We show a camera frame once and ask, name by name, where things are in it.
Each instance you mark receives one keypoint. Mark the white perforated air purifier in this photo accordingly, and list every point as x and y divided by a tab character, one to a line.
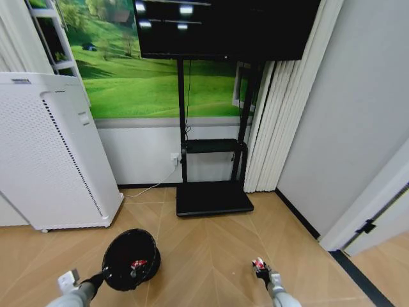
48	153

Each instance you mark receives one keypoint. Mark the white shelf frame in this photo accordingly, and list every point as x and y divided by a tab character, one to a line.
64	48

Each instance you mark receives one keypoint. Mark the black flat-screen television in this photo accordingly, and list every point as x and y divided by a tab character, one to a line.
230	32

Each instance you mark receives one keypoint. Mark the black television floor stand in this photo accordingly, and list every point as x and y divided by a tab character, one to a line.
212	201

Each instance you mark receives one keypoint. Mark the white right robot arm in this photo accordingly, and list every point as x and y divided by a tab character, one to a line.
282	294

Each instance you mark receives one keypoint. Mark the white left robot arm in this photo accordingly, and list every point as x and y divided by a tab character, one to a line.
73	295

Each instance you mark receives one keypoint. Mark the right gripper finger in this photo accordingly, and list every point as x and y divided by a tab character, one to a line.
257	269
266	267

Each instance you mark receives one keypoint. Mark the white vertical blinds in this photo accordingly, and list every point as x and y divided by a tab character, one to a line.
271	134

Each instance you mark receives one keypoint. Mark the white wall socket with plug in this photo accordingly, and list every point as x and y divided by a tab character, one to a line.
174	159

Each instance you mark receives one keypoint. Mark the white door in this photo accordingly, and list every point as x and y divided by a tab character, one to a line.
377	198

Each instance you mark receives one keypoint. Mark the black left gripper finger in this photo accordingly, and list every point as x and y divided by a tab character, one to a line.
107	272

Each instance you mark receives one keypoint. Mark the green landscape wall poster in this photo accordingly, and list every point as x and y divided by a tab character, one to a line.
128	80

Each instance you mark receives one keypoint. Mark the black door hinge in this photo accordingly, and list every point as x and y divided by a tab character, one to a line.
367	226

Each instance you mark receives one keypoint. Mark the red white wrapper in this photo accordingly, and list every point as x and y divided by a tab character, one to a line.
139	264
258	263

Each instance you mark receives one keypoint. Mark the black round trash bin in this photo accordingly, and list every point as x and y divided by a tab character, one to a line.
128	249

